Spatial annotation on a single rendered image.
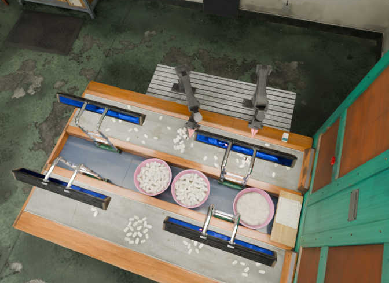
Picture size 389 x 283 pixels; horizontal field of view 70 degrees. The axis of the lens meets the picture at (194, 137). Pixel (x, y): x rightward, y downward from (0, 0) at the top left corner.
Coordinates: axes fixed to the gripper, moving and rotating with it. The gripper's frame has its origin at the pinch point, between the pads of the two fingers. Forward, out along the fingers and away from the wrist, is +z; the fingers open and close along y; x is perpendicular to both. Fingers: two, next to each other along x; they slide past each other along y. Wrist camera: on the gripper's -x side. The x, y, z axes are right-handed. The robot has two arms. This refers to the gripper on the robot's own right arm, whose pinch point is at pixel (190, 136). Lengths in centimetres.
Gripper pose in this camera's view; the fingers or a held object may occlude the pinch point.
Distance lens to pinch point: 207.2
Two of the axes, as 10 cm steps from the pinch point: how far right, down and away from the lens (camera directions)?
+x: 2.5, -2.8, 9.3
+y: 9.5, 2.7, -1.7
